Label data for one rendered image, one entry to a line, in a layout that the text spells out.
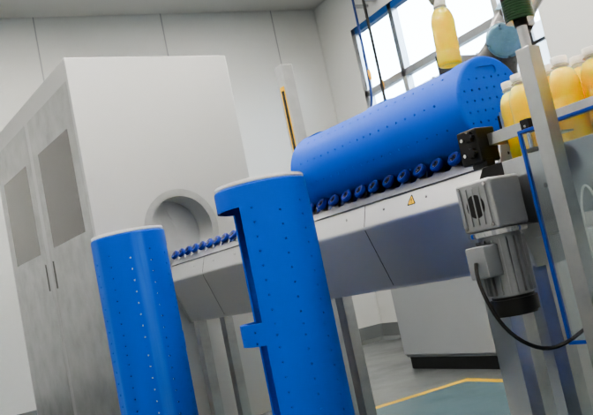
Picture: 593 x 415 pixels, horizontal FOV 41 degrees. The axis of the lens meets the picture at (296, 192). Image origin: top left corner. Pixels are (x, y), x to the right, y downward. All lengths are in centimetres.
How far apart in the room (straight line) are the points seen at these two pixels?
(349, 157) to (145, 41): 511
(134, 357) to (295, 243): 96
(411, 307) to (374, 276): 256
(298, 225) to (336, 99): 580
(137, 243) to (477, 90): 141
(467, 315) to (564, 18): 195
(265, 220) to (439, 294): 278
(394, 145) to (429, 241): 31
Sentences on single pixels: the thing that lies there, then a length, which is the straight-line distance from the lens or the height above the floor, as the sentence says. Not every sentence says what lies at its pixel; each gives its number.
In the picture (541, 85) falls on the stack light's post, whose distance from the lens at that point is 176.
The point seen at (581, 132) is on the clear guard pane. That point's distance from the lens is 183.
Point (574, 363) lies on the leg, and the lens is 238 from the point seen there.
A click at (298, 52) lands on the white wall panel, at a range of 812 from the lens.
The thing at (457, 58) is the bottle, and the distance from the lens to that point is 240.
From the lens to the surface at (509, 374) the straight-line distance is 278.
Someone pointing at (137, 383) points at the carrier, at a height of 47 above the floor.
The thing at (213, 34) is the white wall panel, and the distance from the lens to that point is 781.
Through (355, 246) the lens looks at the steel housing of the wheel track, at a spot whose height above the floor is 79.
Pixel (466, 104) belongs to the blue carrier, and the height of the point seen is 109.
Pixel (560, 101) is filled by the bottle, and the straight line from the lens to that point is 195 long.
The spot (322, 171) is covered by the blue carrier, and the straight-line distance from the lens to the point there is 274.
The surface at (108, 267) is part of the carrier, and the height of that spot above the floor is 91.
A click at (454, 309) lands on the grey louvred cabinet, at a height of 36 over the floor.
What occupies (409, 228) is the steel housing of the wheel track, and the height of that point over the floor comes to 80.
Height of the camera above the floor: 71
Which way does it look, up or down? 6 degrees up
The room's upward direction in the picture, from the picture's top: 12 degrees counter-clockwise
